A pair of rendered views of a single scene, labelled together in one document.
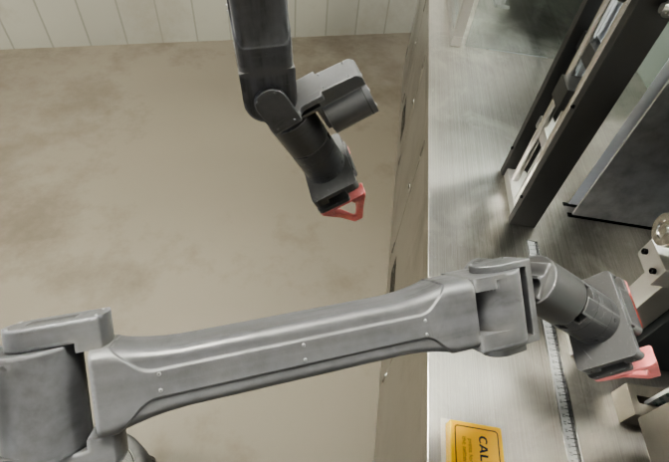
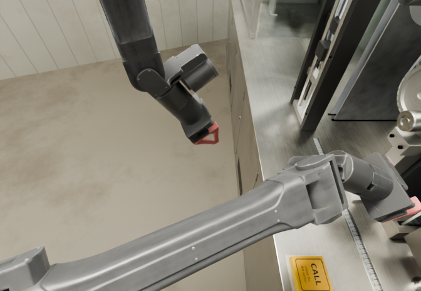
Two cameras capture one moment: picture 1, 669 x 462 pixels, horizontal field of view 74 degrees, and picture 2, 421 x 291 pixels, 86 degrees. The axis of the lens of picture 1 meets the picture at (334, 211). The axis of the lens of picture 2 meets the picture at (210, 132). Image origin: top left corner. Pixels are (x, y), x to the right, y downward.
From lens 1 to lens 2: 0.11 m
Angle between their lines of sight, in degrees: 2
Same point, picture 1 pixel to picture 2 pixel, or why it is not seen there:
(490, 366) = not seen: hidden behind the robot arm
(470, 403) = (301, 242)
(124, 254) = (91, 179)
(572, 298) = (364, 175)
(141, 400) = not seen: outside the picture
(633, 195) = (367, 103)
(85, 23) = (53, 58)
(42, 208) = (42, 160)
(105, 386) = not seen: outside the picture
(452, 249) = (272, 150)
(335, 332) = (215, 232)
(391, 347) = (256, 235)
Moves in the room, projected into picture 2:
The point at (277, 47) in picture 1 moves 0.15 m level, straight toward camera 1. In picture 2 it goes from (145, 39) to (151, 107)
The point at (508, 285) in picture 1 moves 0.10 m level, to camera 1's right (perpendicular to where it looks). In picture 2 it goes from (325, 175) to (398, 172)
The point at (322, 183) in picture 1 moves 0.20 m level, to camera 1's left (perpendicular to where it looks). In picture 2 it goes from (190, 125) to (96, 128)
